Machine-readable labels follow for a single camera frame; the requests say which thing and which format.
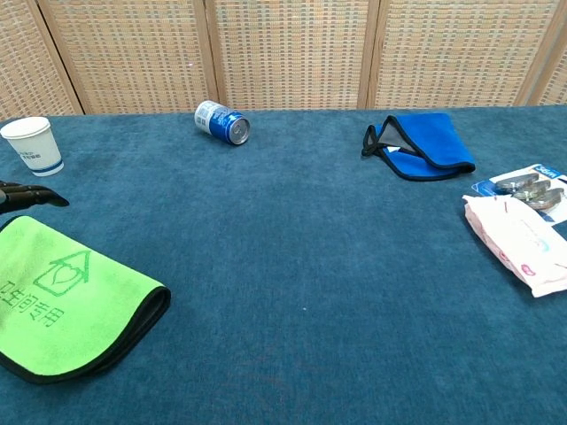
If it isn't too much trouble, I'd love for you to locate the blue and white drink can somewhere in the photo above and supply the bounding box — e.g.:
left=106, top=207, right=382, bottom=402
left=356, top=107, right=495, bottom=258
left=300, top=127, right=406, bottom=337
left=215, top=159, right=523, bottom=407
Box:
left=194, top=99, right=252, bottom=146

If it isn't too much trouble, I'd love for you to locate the teal table cover cloth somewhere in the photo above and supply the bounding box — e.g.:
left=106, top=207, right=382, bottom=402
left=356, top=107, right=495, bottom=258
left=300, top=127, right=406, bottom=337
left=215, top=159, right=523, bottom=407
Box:
left=0, top=104, right=567, bottom=425

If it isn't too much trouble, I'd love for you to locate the white paper cup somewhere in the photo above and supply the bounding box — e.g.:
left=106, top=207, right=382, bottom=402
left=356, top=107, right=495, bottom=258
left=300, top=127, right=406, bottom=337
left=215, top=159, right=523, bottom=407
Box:
left=0, top=116, right=65, bottom=178

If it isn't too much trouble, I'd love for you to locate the grey and green microfiber cloth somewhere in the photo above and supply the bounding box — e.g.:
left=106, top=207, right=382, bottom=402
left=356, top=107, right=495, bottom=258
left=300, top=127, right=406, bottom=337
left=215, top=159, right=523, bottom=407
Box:
left=0, top=215, right=172, bottom=384

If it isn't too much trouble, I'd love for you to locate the blue cloth with black trim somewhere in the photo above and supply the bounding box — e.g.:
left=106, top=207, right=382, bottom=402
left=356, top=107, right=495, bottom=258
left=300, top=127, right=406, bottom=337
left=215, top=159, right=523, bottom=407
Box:
left=361, top=112, right=477, bottom=182

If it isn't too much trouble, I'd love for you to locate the blister pack of metal parts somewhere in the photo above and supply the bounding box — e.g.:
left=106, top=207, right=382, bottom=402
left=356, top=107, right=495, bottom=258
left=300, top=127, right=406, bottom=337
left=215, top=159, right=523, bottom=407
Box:
left=470, top=163, right=567, bottom=243

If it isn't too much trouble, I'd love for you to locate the woven wooden folding screen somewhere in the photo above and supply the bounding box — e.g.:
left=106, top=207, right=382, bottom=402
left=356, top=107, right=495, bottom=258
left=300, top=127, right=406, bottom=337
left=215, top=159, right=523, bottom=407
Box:
left=0, top=0, right=567, bottom=121

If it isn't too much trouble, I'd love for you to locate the left silver and black robot hand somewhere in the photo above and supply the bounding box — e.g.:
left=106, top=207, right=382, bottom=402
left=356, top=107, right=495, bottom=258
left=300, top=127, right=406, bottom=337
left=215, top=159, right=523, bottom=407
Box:
left=0, top=180, right=71, bottom=216

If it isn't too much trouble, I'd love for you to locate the pink and white wipes pack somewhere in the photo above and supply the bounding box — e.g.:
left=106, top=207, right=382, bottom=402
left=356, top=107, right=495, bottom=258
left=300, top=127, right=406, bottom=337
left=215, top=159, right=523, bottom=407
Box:
left=462, top=194, right=567, bottom=298

